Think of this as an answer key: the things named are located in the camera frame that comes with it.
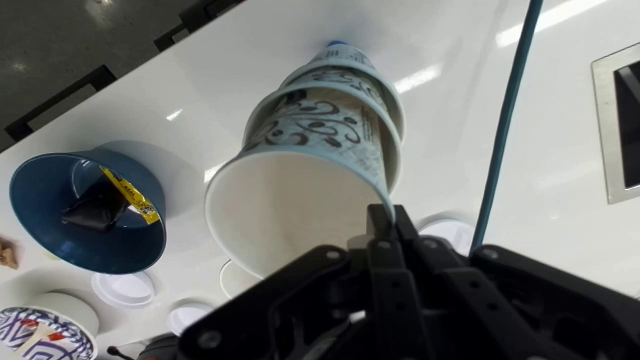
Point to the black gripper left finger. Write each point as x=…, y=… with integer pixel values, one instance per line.
x=333, y=297

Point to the rectangular counter cutout frame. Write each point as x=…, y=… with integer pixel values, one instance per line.
x=601, y=133

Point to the white red sachet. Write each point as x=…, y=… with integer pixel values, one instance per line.
x=40, y=336

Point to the dark base cabinet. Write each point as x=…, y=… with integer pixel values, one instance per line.
x=53, y=40

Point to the dark blue bowl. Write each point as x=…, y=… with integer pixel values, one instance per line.
x=40, y=207

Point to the blue patterned white bowl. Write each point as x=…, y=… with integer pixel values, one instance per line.
x=72, y=312

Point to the black sachet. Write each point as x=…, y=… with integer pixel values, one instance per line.
x=93, y=210

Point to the yellow sachet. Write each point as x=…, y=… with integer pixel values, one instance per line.
x=136, y=198

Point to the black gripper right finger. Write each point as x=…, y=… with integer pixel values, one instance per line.
x=507, y=303

